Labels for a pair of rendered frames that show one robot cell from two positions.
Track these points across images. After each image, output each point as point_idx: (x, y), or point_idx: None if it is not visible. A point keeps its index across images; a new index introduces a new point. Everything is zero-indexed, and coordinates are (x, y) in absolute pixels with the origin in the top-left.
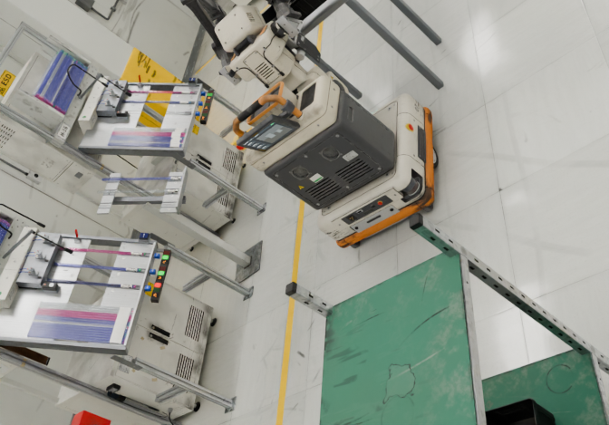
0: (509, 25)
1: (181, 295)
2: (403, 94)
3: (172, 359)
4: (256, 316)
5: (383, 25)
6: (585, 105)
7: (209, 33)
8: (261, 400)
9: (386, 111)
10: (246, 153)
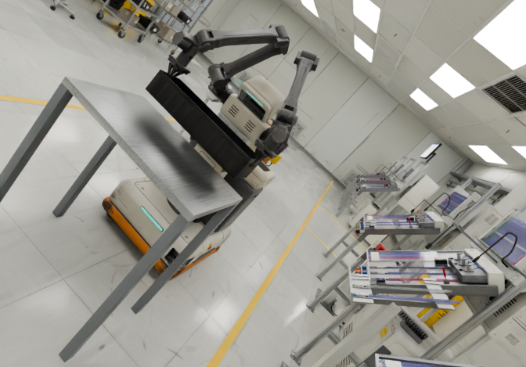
0: None
1: (360, 358)
2: (126, 180)
3: (355, 328)
4: (288, 327)
5: (106, 139)
6: (81, 129)
7: None
8: (289, 282)
9: (145, 191)
10: (273, 171)
